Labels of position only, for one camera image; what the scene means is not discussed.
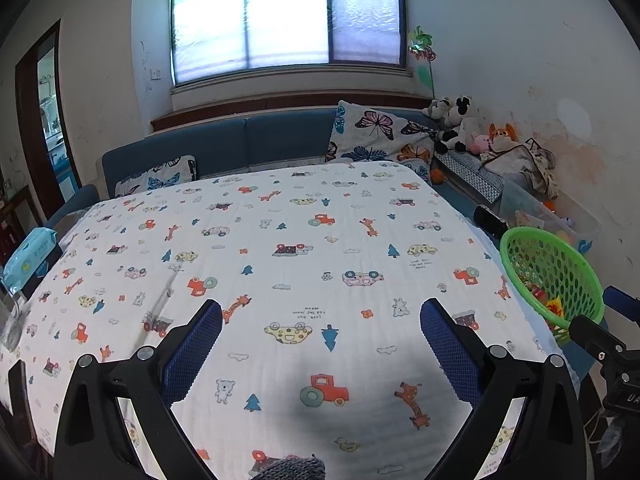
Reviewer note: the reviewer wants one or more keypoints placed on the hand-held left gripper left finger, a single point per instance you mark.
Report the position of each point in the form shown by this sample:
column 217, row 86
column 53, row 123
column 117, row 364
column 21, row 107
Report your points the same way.
column 195, row 345

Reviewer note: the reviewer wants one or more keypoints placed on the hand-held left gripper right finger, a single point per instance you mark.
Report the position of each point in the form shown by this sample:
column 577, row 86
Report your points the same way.
column 447, row 347

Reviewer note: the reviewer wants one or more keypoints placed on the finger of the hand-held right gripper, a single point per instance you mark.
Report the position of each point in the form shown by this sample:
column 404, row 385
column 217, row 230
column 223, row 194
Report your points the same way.
column 592, row 335
column 620, row 301

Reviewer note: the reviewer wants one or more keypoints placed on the yellow snack bag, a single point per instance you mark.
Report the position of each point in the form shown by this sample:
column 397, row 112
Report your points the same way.
column 554, row 308

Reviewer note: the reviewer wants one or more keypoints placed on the red snack canister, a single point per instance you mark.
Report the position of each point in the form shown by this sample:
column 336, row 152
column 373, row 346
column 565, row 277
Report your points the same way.
column 537, row 292

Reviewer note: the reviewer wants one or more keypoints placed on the green plastic basket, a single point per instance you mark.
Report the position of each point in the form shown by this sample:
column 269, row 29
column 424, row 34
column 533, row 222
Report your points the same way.
column 527, row 230

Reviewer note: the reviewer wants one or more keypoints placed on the clear plastic storage box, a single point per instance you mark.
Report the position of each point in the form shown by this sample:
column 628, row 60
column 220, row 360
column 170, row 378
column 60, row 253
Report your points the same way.
column 530, row 205

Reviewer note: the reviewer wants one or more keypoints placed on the black handheld device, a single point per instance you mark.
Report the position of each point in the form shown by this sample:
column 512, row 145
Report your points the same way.
column 487, row 219

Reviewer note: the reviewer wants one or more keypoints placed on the grey knitted item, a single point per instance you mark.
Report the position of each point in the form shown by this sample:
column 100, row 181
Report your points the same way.
column 290, row 470

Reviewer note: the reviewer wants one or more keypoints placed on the beige printed cloth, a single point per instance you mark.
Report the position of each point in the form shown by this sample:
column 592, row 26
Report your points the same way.
column 530, row 165

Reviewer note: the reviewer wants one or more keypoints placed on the white printed blanket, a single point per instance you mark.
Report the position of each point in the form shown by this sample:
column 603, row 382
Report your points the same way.
column 300, row 220

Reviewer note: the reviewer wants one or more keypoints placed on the small butterfly print pillow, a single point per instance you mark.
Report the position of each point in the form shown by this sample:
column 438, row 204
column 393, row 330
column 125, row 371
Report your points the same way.
column 160, row 180

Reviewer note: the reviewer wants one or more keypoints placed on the small orange ball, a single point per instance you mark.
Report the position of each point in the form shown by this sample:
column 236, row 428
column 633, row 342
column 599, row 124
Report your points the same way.
column 436, row 175

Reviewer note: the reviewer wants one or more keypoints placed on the black and white patterned strip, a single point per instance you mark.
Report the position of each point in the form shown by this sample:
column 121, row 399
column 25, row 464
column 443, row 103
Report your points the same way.
column 470, row 172

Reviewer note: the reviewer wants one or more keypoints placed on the clear plastic container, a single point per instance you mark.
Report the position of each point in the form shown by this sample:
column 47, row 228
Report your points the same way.
column 10, row 320

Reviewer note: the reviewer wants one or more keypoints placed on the blue wet wipes pack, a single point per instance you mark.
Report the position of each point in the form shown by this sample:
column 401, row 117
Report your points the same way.
column 30, row 252

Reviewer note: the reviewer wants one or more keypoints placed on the orange fox plush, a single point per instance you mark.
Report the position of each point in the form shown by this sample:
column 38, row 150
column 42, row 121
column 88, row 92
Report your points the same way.
column 501, row 135

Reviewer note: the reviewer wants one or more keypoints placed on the pink plush toy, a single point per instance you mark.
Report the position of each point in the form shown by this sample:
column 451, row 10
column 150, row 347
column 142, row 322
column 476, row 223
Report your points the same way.
column 480, row 142

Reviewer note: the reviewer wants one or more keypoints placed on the black and white cow plush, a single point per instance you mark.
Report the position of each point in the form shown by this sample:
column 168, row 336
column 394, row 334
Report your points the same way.
column 457, row 130

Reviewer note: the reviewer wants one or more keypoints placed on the blue sofa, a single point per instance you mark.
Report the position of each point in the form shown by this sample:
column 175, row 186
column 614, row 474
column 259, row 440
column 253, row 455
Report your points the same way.
column 280, row 140

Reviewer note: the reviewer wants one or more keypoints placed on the large butterfly print pillow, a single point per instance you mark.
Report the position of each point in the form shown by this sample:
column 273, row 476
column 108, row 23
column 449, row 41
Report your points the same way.
column 375, row 135

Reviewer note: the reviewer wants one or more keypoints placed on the wooden shelf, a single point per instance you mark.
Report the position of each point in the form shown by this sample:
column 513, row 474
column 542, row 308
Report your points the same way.
column 10, row 210

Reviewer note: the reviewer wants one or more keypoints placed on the brown wooden window ledge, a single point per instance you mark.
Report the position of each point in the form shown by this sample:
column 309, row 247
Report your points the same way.
column 225, row 110

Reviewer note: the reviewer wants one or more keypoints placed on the grey plush toy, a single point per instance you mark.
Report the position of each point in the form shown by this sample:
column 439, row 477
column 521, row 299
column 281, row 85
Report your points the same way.
column 437, row 109

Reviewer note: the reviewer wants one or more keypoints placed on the colourful pinwheel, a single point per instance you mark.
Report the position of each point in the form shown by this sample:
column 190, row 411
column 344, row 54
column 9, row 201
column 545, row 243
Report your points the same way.
column 421, row 45

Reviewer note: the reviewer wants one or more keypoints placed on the window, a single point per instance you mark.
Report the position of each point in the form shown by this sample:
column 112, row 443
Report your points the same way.
column 285, row 10

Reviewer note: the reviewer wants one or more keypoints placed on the brown door frame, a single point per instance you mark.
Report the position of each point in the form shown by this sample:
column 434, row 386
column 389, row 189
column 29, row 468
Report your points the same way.
column 30, row 125

